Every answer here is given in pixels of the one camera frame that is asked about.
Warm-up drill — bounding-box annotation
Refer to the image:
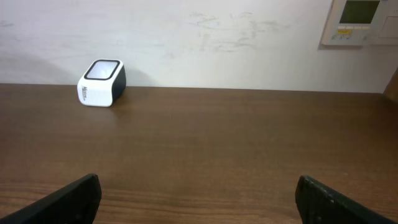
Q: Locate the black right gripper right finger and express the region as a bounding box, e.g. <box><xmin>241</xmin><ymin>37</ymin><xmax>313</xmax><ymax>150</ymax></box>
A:
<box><xmin>295</xmin><ymin>175</ymin><xmax>395</xmax><ymax>224</ymax></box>

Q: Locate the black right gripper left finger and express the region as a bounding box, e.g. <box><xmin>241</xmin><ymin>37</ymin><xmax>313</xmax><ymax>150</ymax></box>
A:
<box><xmin>1</xmin><ymin>174</ymin><xmax>102</xmax><ymax>224</ymax></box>

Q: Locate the white barcode scanner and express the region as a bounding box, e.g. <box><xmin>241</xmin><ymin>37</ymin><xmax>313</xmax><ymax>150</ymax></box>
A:
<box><xmin>77</xmin><ymin>59</ymin><xmax>127</xmax><ymax>107</ymax></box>

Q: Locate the beige wall control panel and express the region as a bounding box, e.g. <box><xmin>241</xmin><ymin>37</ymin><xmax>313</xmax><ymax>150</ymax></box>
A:
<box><xmin>320</xmin><ymin>0</ymin><xmax>397</xmax><ymax>47</ymax></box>

